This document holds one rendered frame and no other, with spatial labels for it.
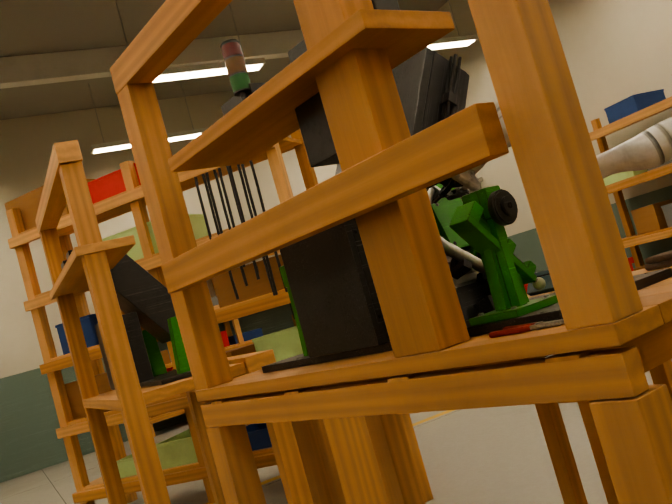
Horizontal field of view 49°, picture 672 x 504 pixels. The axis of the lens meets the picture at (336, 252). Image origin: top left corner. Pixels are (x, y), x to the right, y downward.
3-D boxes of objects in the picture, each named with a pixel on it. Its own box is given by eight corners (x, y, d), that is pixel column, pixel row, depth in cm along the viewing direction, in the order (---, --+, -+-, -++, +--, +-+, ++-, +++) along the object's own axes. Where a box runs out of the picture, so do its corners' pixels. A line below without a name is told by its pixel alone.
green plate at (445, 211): (464, 256, 197) (429, 189, 203) (484, 242, 191) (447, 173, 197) (434, 264, 190) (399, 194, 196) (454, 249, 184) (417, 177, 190)
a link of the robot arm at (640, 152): (557, 198, 189) (649, 148, 185) (575, 220, 181) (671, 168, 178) (548, 173, 183) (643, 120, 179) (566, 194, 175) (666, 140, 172)
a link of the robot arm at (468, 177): (442, 173, 169) (459, 157, 164) (451, 141, 176) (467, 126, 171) (474, 194, 171) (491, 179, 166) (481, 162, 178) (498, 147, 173)
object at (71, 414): (365, 478, 432) (256, 88, 447) (69, 530, 521) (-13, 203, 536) (394, 450, 482) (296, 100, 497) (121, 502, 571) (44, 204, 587)
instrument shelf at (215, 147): (245, 163, 225) (242, 151, 225) (456, 29, 154) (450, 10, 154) (170, 173, 209) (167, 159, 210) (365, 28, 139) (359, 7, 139)
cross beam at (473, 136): (183, 290, 226) (175, 261, 226) (509, 152, 123) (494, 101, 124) (168, 294, 223) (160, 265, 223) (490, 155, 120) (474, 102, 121)
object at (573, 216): (220, 382, 237) (142, 93, 243) (644, 309, 119) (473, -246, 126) (195, 390, 231) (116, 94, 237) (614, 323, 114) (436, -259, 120)
